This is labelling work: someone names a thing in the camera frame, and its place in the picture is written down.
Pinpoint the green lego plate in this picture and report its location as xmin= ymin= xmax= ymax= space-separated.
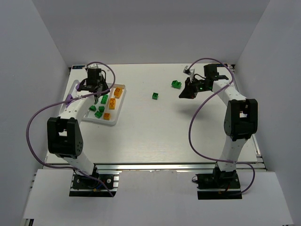
xmin=101 ymin=95 xmax=109 ymax=105

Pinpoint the small green lego brick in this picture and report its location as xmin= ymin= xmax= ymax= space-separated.
xmin=89 ymin=105 xmax=96 ymax=112

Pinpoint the green hollow lego brick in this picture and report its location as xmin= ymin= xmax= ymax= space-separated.
xmin=171 ymin=80 xmax=182 ymax=89

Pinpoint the small green cube lego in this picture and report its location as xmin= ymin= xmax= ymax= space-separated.
xmin=98 ymin=106 xmax=105 ymax=113

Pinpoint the yellow rounded lego brick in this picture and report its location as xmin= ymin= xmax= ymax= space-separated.
xmin=114 ymin=87 xmax=123 ymax=98

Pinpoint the green square lego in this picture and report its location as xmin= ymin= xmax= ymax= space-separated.
xmin=95 ymin=111 xmax=103 ymax=119

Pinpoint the green square lego brick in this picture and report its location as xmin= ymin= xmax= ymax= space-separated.
xmin=152 ymin=92 xmax=158 ymax=100

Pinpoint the small yellow lego brick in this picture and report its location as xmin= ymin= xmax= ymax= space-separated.
xmin=103 ymin=113 xmax=111 ymax=121

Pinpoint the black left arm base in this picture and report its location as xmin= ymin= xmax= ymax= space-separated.
xmin=69 ymin=169 xmax=119 ymax=198

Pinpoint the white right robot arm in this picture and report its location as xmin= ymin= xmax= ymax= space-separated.
xmin=179 ymin=64 xmax=258 ymax=172

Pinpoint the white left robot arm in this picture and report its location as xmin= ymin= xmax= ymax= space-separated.
xmin=47 ymin=68 xmax=110 ymax=176

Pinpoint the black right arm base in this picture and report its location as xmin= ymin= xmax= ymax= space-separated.
xmin=191 ymin=173 xmax=242 ymax=200

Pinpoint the white divided sorting tray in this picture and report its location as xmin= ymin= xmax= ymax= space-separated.
xmin=58 ymin=80 xmax=126 ymax=125

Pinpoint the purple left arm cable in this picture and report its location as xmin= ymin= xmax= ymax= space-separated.
xmin=25 ymin=61 xmax=116 ymax=197

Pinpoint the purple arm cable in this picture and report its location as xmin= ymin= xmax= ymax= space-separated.
xmin=25 ymin=61 xmax=116 ymax=197
xmin=188 ymin=58 xmax=256 ymax=194

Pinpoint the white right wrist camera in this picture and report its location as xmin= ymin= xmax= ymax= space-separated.
xmin=183 ymin=65 xmax=195 ymax=82

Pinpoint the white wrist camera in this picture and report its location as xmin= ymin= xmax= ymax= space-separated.
xmin=183 ymin=65 xmax=195 ymax=82
xmin=85 ymin=64 xmax=98 ymax=70

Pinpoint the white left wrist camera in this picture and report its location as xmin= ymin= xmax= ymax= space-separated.
xmin=85 ymin=64 xmax=98 ymax=70

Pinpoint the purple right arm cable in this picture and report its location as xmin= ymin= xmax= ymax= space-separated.
xmin=188 ymin=58 xmax=256 ymax=194

